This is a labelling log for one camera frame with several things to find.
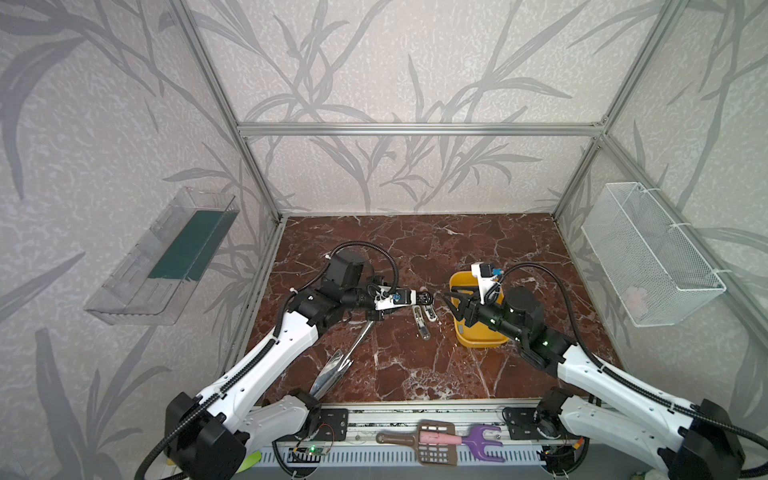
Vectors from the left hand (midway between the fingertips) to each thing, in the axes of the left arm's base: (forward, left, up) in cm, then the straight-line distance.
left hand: (407, 284), depth 72 cm
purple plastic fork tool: (-30, -17, -21) cm, 40 cm away
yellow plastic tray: (-5, -20, -19) cm, 29 cm away
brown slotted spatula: (-33, -6, -24) cm, 41 cm away
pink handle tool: (-30, -6, -20) cm, 36 cm away
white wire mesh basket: (-3, -53, +11) cm, 54 cm away
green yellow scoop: (-34, +37, -24) cm, 56 cm away
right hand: (+1, -10, -1) cm, 10 cm away
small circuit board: (-33, +24, -26) cm, 49 cm away
